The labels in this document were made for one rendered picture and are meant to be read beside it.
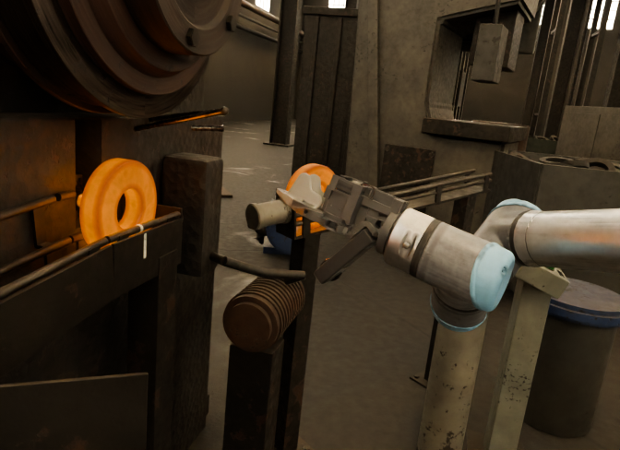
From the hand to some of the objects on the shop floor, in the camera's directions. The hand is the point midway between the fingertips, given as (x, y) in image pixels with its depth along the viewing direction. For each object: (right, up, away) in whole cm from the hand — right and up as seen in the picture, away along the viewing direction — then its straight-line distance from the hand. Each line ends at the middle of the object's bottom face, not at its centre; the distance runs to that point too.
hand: (282, 196), depth 84 cm
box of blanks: (+158, -45, +211) cm, 268 cm away
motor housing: (-10, -69, +40) cm, 80 cm away
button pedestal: (+57, -72, +58) cm, 108 cm away
